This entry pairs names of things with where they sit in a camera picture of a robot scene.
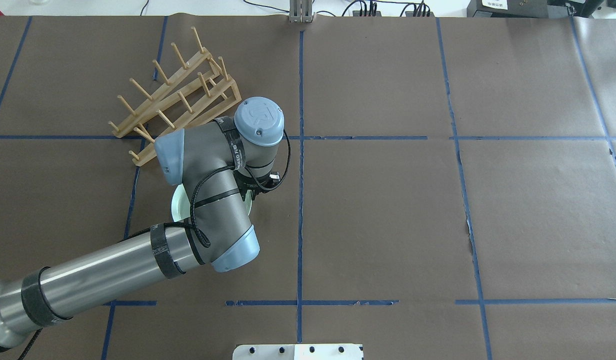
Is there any light green plate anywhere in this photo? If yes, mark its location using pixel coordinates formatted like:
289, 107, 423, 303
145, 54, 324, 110
170, 184, 253, 222

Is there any aluminium frame post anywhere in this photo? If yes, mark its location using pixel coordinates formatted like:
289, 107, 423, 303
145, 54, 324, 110
288, 0, 315, 24

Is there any black computer box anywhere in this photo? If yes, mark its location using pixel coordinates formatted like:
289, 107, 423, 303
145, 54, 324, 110
466, 0, 571, 19

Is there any wooden plate rack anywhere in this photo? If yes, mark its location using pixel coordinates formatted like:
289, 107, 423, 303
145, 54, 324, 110
108, 26, 242, 167

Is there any white camera mast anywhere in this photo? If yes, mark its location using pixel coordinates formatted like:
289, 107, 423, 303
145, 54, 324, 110
232, 342, 365, 360

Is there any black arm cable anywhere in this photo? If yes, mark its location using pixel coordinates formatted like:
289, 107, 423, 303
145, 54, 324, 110
15, 129, 292, 360

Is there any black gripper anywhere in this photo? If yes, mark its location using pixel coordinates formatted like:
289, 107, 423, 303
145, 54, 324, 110
236, 171, 282, 201

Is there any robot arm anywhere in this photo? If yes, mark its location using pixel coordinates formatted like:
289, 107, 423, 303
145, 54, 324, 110
0, 96, 286, 353

